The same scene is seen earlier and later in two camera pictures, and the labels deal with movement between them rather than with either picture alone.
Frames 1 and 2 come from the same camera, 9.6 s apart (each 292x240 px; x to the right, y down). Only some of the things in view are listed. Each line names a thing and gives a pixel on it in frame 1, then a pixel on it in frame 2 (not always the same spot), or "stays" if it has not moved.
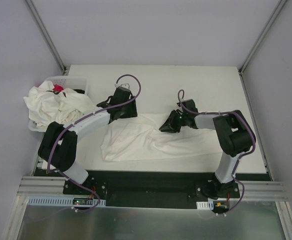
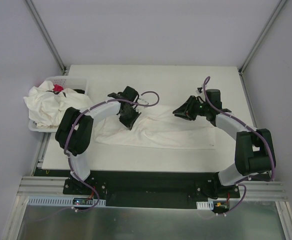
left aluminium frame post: x=46 y=35 stays
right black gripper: x=175 y=120 → x=191 y=108
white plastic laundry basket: x=71 y=83 stays
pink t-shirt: x=58 y=88 stays
